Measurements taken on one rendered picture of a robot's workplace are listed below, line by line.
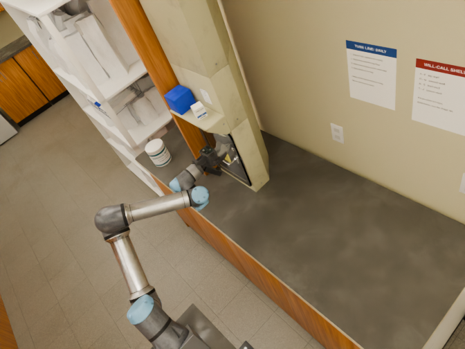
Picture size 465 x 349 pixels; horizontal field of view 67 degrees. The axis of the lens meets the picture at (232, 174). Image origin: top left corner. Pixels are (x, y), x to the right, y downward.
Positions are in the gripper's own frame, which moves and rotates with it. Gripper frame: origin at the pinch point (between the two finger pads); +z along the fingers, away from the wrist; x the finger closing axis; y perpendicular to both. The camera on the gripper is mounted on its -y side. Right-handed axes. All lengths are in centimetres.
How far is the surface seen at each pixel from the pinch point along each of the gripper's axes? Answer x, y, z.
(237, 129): -4.5, 8.8, 6.2
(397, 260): -84, -37, 11
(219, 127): -4.5, 16.6, -2.3
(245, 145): -4.5, -2.7, 7.0
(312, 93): -17.7, 6.0, 45.6
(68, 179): 285, -131, -79
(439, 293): -103, -37, 8
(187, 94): 16.6, 27.4, -0.5
